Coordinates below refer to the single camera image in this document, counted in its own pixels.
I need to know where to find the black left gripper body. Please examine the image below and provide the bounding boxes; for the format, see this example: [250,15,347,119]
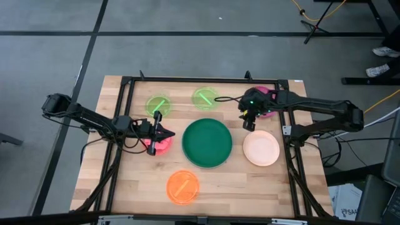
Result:
[133,117,161,142]

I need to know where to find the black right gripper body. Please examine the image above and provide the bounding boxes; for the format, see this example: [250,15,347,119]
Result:
[238,91,276,118]

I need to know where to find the magenta small plate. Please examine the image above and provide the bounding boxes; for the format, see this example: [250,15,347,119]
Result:
[253,86,279,119]

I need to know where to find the translucent pink red small plate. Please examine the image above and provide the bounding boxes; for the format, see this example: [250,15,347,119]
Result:
[143,131,174,156]

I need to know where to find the translucent light green small plate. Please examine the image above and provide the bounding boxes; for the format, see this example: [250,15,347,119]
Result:
[191,86,221,111]
[145,94,173,119]

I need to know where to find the peach plastic plate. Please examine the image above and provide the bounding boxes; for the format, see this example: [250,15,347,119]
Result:
[242,129,281,168]

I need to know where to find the large dark green plate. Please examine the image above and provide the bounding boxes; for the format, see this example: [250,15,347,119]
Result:
[181,117,234,169]

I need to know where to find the translucent orange small plate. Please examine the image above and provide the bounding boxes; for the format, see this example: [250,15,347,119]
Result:
[166,169,201,206]

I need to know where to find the black tripod stand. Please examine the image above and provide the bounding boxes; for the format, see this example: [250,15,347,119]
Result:
[300,0,336,45]

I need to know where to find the black desk foot bar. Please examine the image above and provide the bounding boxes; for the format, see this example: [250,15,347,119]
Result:
[341,76,400,86]

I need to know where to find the white cardboard box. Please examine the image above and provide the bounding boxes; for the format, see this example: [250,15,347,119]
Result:
[327,183,363,221]

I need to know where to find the person's white shoe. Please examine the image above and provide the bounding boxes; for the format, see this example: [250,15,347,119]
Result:
[372,46,400,58]
[366,63,391,78]

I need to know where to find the black horizontal metal beam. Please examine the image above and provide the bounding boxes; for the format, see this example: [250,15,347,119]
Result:
[0,211,400,225]

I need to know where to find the dark grey furniture foot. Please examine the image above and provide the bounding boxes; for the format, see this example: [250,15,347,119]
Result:
[0,132,24,147]

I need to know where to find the grey monitor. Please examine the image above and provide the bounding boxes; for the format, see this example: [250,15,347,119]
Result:
[381,109,400,188]

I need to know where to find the person's leg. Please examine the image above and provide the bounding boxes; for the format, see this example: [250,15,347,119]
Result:
[381,23,400,79]

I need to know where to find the black laptop keyboard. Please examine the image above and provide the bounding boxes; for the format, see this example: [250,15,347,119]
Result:
[381,186,400,225]

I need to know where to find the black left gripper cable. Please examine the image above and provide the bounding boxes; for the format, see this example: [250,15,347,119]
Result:
[123,117,149,155]

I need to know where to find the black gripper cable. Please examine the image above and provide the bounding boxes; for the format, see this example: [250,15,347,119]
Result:
[123,117,149,155]
[214,95,244,104]

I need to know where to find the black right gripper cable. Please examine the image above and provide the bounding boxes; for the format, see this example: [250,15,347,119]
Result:
[214,95,244,104]

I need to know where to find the black aluminium table frame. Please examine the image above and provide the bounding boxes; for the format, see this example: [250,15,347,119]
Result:
[70,70,334,219]

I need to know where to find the silver metal bracket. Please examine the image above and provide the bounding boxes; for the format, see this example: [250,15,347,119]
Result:
[97,214,126,225]
[271,217,309,225]

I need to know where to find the yellow extension cable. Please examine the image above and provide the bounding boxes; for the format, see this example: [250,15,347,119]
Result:
[290,0,348,23]
[363,89,400,114]

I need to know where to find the black floor cables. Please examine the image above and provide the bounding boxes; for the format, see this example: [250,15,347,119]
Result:
[312,132,400,168]

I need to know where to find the white cable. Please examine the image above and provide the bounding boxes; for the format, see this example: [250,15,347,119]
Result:
[362,106,400,129]

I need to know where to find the black desk leg frame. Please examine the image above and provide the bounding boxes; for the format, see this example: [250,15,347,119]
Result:
[313,0,391,36]

